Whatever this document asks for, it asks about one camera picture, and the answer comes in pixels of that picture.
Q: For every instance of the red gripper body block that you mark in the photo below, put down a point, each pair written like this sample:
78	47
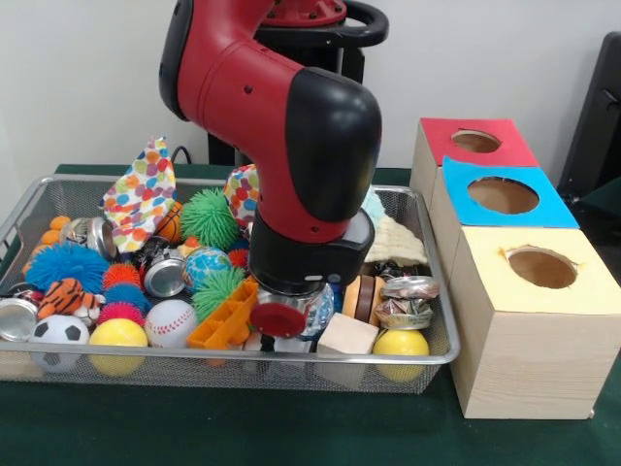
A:
279	318

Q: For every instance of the crushed clear plastic bottle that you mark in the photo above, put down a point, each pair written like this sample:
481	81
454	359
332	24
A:
320	311

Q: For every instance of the green spiky rubber ball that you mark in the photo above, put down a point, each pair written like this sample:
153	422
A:
215	291
209	218

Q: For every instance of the pale yellow muslin cloth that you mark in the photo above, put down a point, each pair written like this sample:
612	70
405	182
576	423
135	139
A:
393	238

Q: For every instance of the mint green muslin cloth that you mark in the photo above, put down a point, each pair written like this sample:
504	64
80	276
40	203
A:
374	206

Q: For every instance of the colourful polka-dot cloth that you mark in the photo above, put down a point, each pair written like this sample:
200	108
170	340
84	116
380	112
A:
141	194

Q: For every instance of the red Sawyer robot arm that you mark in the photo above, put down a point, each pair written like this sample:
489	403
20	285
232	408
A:
281	126

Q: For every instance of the wooden box with three holes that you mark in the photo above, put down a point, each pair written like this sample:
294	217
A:
529	340

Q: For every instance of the clear mesh bin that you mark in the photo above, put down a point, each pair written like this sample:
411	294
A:
29	199

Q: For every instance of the orange plastic toy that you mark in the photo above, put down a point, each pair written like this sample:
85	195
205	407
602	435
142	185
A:
225	320

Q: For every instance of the white baseball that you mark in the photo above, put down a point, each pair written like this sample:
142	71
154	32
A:
170	323

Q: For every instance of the yellow smiley ball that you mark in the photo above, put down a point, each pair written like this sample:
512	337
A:
401	346

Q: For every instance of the black and white soccer ball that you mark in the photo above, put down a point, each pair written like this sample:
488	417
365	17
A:
60	338

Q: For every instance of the blue spiky rubber ball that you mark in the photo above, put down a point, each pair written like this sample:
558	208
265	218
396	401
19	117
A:
66	264

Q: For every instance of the black chair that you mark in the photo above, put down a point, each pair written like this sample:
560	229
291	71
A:
597	116

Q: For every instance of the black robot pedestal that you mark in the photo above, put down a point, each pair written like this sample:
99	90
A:
359	29

